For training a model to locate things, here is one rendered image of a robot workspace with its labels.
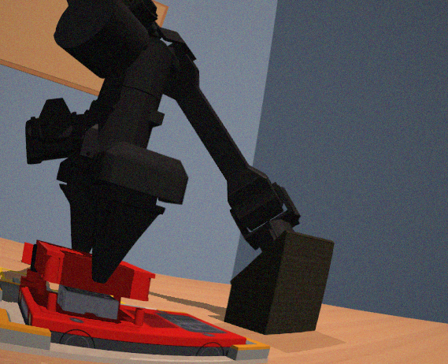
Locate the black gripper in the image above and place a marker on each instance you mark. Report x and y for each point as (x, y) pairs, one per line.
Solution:
(113, 196)

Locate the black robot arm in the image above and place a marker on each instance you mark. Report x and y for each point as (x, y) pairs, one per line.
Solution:
(119, 41)

